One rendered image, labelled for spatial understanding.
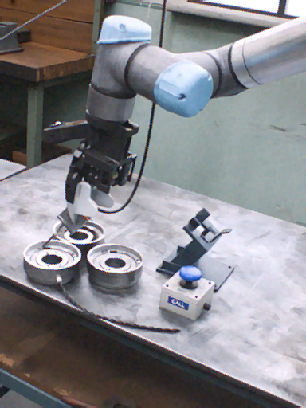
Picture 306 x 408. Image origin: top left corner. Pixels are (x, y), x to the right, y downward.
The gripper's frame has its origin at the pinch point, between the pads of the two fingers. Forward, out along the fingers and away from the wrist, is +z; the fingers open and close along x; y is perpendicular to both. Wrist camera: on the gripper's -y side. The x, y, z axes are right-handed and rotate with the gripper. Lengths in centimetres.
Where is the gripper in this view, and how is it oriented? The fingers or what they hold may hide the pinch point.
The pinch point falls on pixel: (77, 212)
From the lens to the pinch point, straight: 104.3
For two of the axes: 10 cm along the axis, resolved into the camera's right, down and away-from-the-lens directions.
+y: 8.3, 4.3, -3.5
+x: 5.0, -3.3, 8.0
